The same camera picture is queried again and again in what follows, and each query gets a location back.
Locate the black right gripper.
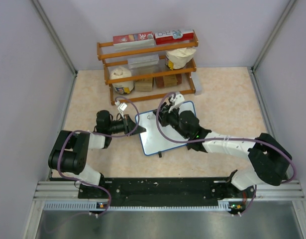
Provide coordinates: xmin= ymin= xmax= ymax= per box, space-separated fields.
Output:
xmin=154 ymin=104 xmax=190 ymax=139

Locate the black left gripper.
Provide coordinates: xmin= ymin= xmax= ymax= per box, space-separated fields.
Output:
xmin=107 ymin=114 xmax=146 ymax=136

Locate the blue framed whiteboard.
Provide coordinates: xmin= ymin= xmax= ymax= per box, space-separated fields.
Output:
xmin=135 ymin=111 xmax=188 ymax=156

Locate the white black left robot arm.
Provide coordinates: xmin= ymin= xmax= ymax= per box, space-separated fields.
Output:
xmin=48 ymin=110 xmax=146 ymax=198

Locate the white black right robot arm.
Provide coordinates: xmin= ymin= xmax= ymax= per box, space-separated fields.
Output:
xmin=153 ymin=103 xmax=292 ymax=197

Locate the brown sponge stack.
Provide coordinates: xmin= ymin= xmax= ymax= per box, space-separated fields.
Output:
xmin=155 ymin=74 xmax=182 ymax=89

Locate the white bag lower shelf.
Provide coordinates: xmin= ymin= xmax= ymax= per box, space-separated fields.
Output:
xmin=109 ymin=66 xmax=135 ymax=96

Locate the beige sponge stack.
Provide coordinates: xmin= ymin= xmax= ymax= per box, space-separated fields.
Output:
xmin=135 ymin=78 xmax=154 ymax=92

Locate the grey block beside rack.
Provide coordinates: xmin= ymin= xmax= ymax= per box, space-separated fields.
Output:
xmin=191 ymin=72 xmax=203 ymax=96

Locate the orange wooden shelf rack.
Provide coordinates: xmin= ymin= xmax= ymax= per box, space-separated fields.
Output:
xmin=97 ymin=34 xmax=199 ymax=105

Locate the cream bag upper shelf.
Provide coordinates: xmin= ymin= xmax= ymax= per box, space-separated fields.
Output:
xmin=165 ymin=47 xmax=196 ymax=70

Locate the silver metal box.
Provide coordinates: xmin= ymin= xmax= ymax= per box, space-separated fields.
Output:
xmin=127 ymin=54 xmax=160 ymax=69

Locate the red white wrap box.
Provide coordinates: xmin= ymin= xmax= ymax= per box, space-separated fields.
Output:
xmin=155 ymin=29 xmax=194 ymax=45

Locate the red foil wrap box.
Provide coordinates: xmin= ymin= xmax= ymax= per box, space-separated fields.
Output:
xmin=113 ymin=31 xmax=155 ymax=51

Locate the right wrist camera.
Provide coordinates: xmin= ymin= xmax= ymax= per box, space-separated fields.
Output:
xmin=168 ymin=92 xmax=185 ymax=113

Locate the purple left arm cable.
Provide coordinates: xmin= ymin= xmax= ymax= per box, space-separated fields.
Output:
xmin=57 ymin=96 xmax=140 ymax=217

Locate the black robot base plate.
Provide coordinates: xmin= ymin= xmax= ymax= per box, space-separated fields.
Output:
xmin=78 ymin=177 xmax=254 ymax=207

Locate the grey slotted cable duct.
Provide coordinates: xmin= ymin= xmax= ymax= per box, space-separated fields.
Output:
xmin=43 ymin=201 xmax=244 ymax=213

